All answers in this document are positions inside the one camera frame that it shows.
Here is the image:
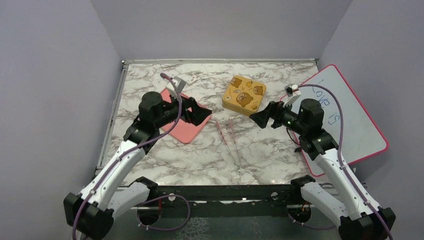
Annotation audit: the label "pink silicone tongs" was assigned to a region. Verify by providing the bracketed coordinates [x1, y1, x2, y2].
[215, 118, 242, 167]

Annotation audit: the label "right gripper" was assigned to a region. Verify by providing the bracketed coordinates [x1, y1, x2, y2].
[250, 97, 308, 135]

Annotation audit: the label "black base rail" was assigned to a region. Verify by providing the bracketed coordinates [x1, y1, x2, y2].
[136, 184, 312, 225]

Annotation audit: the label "gold chocolate tin box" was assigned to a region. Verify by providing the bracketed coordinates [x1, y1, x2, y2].
[221, 100, 261, 117]

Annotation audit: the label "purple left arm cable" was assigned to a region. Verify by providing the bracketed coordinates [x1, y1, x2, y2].
[71, 73, 191, 240]

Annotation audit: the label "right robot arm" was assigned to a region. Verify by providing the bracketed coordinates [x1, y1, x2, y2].
[249, 98, 396, 240]

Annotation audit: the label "pink plastic tray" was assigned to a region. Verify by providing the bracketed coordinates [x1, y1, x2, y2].
[160, 88, 212, 144]

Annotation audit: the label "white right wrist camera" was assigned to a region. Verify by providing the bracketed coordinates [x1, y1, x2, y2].
[283, 84, 302, 107]

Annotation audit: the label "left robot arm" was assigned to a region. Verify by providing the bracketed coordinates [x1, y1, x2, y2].
[63, 91, 212, 240]

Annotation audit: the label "silver tin lid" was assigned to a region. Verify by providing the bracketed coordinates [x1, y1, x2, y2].
[221, 75, 267, 108]

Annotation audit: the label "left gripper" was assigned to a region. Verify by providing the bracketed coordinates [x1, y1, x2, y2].
[154, 90, 212, 129]

